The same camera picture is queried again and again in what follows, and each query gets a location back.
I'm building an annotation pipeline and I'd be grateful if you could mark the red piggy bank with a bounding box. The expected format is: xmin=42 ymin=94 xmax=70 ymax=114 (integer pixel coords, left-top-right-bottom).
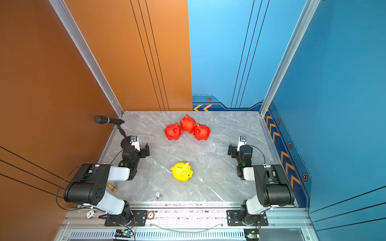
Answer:
xmin=164 ymin=123 xmax=183 ymax=141
xmin=193 ymin=123 xmax=211 ymax=141
xmin=180 ymin=114 xmax=197 ymax=134

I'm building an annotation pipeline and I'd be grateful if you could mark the yellow piggy bank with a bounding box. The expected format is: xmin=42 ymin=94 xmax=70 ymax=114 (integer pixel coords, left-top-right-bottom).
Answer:
xmin=171 ymin=162 xmax=193 ymax=182

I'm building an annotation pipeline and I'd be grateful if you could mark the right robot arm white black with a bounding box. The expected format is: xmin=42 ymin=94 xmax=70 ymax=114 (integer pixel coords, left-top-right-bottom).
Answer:
xmin=227 ymin=145 xmax=295 ymax=227

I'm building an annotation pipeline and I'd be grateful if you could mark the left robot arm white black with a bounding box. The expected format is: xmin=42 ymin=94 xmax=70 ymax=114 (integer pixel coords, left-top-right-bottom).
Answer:
xmin=63 ymin=136 xmax=150 ymax=227

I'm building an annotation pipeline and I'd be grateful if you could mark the black microphone on stand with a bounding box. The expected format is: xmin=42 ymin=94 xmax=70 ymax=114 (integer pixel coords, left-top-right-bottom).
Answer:
xmin=93 ymin=115 xmax=127 ymax=138

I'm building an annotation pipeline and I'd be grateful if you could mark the brass knob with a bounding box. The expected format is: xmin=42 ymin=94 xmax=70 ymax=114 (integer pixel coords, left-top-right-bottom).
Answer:
xmin=107 ymin=183 xmax=118 ymax=192

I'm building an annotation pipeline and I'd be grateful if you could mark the white gear disc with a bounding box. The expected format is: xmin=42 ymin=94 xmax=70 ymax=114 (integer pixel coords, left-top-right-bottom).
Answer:
xmin=86 ymin=209 xmax=95 ymax=219

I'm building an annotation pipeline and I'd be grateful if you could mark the right circuit board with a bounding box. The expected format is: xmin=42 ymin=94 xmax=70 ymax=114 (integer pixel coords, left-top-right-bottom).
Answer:
xmin=244 ymin=229 xmax=260 ymax=241

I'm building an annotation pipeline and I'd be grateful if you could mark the circuit board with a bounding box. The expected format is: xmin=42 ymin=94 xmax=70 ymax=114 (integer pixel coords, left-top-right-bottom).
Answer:
xmin=244 ymin=229 xmax=260 ymax=241
xmin=114 ymin=229 xmax=135 ymax=241

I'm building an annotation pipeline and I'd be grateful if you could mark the left circuit board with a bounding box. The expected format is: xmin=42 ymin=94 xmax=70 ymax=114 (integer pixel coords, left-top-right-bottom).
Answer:
xmin=114 ymin=229 xmax=135 ymax=241

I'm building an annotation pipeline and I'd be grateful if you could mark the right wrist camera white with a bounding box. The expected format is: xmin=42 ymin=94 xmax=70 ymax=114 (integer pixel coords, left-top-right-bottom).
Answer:
xmin=237 ymin=136 xmax=247 ymax=152

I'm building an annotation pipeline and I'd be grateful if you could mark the silver metal post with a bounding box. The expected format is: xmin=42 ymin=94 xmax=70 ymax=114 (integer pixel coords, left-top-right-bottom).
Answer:
xmin=155 ymin=192 xmax=163 ymax=200

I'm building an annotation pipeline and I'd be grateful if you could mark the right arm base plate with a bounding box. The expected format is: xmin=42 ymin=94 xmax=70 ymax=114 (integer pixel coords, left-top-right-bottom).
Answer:
xmin=226 ymin=210 xmax=269 ymax=227

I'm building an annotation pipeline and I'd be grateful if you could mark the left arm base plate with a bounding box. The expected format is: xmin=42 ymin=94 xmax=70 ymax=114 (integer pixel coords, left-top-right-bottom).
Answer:
xmin=104 ymin=210 xmax=148 ymax=227

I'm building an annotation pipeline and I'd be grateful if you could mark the right aluminium corner post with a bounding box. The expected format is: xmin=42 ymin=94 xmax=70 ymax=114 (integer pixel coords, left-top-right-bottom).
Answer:
xmin=259 ymin=0 xmax=321 ymax=117

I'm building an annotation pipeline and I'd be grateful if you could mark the aluminium corner post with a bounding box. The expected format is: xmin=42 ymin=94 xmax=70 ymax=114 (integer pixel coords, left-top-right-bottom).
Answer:
xmin=49 ymin=0 xmax=124 ymax=117
xmin=259 ymin=0 xmax=321 ymax=117

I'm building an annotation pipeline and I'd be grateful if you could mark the left aluminium corner post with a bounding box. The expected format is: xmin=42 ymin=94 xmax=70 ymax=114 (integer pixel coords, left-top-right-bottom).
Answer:
xmin=49 ymin=0 xmax=124 ymax=117

